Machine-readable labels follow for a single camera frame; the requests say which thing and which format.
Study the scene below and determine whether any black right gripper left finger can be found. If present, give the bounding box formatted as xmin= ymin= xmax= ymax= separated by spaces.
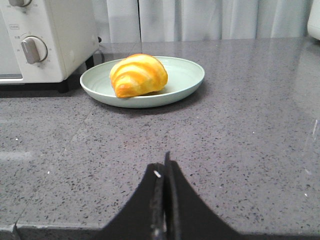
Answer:
xmin=93 ymin=163 xmax=166 ymax=240

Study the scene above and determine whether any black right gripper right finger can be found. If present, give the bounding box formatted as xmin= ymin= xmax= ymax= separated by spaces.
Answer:
xmin=164 ymin=152 xmax=242 ymax=240

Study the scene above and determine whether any yellow orange croissant bread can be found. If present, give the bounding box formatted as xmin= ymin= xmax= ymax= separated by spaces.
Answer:
xmin=109 ymin=53 xmax=168 ymax=98

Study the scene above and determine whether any grey lower oven knob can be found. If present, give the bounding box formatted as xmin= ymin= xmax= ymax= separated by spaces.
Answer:
xmin=21 ymin=36 xmax=48 ymax=65

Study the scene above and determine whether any grey oven knob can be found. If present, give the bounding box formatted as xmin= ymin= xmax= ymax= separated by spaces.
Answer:
xmin=21 ymin=36 xmax=48 ymax=65
xmin=8 ymin=0 xmax=31 ymax=7

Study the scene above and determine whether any white toaster oven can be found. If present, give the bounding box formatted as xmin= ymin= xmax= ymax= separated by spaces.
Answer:
xmin=0 ymin=0 xmax=99 ymax=93

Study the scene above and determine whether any grey upper oven knob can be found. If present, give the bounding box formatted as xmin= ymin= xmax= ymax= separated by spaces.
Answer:
xmin=8 ymin=0 xmax=31 ymax=7

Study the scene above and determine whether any light green round plate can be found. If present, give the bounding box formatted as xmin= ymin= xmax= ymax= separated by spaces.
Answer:
xmin=80 ymin=54 xmax=205 ymax=109

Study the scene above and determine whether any white curtain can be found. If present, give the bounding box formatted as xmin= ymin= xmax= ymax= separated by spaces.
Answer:
xmin=92 ymin=0 xmax=312 ymax=43

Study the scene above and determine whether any white appliance at right edge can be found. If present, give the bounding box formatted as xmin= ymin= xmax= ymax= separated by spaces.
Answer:
xmin=307 ymin=0 xmax=320 ymax=40

